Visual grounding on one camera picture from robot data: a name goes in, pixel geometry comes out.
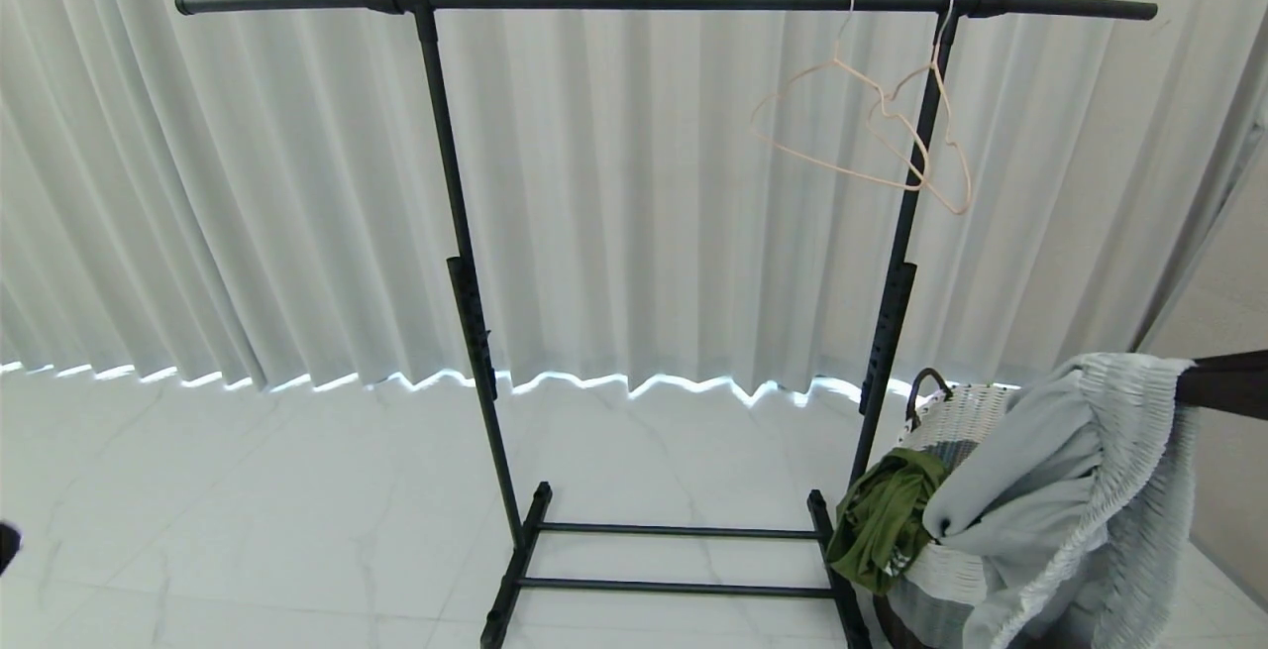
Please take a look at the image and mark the pink clothes hanger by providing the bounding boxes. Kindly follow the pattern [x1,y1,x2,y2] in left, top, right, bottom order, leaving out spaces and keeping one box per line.
[867,0,975,217]
[750,0,934,192]

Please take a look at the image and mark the pale grey garment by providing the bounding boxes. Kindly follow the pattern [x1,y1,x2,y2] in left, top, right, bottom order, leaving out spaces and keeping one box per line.
[921,352,1202,649]

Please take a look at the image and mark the white laundry basket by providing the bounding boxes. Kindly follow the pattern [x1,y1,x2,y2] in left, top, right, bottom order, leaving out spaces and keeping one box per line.
[874,368,1026,649]

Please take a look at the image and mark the white curtain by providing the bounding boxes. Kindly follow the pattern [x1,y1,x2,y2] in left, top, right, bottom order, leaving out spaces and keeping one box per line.
[0,0,1268,407]

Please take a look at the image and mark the green garment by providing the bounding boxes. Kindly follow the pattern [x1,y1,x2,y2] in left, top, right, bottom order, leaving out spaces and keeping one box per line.
[825,446,954,595]

